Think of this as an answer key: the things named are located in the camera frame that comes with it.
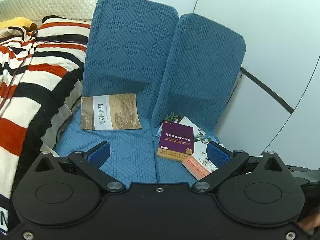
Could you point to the white softcover book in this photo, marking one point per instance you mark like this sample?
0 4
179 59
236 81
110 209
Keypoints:
197 168

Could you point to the red black white striped blanket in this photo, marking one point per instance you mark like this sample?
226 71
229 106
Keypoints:
30 80

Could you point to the brown cover book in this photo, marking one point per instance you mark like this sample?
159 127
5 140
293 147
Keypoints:
120 112

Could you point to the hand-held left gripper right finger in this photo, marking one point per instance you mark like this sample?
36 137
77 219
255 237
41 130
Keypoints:
218 155

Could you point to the purple cover book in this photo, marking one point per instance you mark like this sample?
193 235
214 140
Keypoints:
175 140

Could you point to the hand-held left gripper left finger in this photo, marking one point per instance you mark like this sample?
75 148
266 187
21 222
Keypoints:
100 153

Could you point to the yellow pillow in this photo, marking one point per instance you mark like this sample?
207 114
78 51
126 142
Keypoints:
17 23

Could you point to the beige quilted mattress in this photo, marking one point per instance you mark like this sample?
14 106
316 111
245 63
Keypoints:
62 5

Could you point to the landscape print white notebook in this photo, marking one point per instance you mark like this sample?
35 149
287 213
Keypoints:
187 122
172 117
202 136

